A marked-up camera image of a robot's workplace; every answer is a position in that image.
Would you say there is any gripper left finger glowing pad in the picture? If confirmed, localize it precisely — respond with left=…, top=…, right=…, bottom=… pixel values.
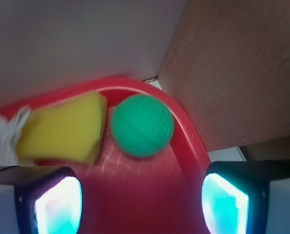
left=0, top=166, right=83, bottom=234

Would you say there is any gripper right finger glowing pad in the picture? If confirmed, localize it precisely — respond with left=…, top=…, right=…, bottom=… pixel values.
left=201, top=160, right=290, bottom=234

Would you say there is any green dimpled ball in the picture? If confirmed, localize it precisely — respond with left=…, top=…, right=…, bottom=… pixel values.
left=111, top=95, right=174, bottom=158

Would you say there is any red plastic tray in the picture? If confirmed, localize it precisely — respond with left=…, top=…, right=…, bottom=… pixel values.
left=0, top=78, right=210, bottom=234

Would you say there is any yellow sponge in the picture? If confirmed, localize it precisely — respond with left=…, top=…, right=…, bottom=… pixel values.
left=16, top=92, right=108, bottom=163

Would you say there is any crumpled white paper towel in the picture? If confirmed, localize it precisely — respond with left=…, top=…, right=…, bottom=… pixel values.
left=0, top=106, right=32, bottom=166

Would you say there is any wooden board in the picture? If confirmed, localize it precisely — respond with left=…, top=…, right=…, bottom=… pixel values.
left=158, top=0, right=290, bottom=151

